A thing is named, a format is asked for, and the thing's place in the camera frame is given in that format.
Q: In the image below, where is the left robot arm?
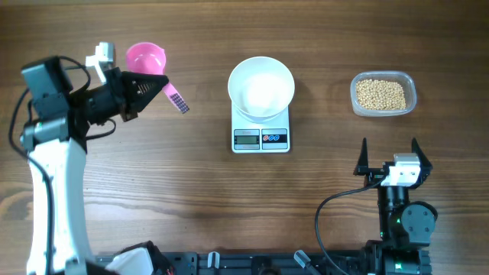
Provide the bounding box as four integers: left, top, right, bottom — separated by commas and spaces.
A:
20, 56, 169, 274

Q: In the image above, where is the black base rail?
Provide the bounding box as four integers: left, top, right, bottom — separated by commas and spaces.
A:
95, 250, 432, 275

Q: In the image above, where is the soybeans pile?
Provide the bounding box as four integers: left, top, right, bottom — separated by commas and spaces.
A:
355, 79, 406, 111

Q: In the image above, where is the pink measuring scoop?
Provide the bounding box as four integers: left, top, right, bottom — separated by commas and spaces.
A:
126, 42, 189, 114

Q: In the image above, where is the white digital kitchen scale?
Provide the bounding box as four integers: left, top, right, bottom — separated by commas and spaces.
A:
231, 105, 291, 154

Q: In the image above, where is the clear plastic container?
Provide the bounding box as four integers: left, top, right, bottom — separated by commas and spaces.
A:
350, 71, 417, 117

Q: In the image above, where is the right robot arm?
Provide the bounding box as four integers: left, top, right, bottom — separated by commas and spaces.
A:
354, 139, 438, 275

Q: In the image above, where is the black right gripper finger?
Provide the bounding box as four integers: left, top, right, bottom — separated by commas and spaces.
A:
411, 138, 433, 170
353, 137, 369, 176

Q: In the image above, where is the white bowl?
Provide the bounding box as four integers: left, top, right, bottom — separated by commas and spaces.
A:
227, 57, 296, 122

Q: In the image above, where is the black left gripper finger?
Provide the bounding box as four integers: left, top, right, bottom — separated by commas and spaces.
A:
121, 89, 159, 122
121, 71, 169, 95

